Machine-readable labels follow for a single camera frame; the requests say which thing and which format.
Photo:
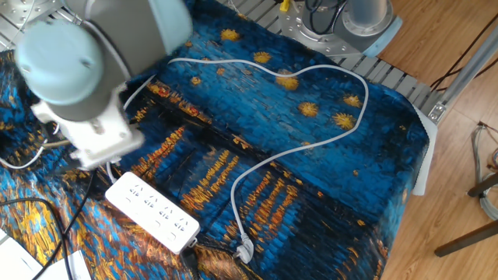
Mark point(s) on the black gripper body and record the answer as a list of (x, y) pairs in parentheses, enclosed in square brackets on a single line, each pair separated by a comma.
[(76, 168)]

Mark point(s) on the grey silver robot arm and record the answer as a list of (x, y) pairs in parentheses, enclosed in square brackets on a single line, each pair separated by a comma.
[(58, 62)]

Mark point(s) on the white power strip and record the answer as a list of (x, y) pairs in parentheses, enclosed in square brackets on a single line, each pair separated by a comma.
[(151, 212)]

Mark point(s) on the white flat box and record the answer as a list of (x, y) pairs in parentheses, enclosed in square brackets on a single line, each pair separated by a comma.
[(74, 266), (15, 260)]

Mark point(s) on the perforated aluminium plate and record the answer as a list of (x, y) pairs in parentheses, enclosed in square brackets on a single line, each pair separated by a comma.
[(23, 8)]

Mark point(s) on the starry night patterned tablecloth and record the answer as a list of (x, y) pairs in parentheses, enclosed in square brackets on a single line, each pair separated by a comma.
[(272, 116)]

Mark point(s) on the small yellow tag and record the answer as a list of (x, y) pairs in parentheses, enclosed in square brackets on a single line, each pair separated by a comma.
[(285, 5)]

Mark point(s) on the dark wooden furniture leg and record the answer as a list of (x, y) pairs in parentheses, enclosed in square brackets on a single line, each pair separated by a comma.
[(482, 186), (467, 238)]

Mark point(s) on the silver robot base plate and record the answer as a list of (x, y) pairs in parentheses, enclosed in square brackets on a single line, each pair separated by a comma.
[(293, 29)]

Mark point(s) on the aluminium frame post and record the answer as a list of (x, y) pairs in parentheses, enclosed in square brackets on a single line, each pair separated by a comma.
[(467, 70)]

